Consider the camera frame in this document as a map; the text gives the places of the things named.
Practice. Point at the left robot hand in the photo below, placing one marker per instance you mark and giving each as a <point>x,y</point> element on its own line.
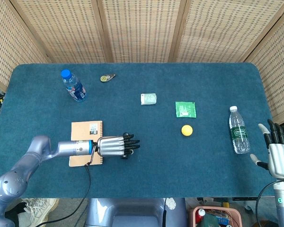
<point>111,146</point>

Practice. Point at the pale green tissue pack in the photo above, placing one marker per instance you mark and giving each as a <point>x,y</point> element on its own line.
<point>148,99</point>

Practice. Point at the woven wooden folding screen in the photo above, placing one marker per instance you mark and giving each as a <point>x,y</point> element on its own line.
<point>142,28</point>

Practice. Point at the pink plastic basket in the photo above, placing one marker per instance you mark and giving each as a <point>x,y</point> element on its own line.
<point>236,217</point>

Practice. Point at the grey robot torso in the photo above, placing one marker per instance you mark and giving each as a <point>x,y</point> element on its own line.
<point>132,212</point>

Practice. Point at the brown spiral notebook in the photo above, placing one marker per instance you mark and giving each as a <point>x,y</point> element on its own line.
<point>82,130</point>

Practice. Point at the white sneaker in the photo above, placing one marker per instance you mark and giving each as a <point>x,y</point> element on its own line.
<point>40,209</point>

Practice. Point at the blue sports drink bottle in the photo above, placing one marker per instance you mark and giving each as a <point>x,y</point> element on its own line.
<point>75,89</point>

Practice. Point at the blue felt table cloth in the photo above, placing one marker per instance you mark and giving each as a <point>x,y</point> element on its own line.
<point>156,165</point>

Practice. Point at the clear water bottle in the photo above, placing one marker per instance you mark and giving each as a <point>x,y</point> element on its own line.
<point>239,134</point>

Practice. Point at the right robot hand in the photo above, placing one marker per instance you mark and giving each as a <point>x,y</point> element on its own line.
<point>280,158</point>

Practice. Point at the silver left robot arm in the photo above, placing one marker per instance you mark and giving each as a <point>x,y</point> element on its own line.
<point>38,153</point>

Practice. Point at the red bottle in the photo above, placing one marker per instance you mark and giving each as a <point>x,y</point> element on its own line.
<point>200,216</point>

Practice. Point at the yellow ball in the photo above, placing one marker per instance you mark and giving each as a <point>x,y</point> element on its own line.
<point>187,130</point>

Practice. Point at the green foil sachet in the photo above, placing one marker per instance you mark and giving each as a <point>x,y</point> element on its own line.
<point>185,109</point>

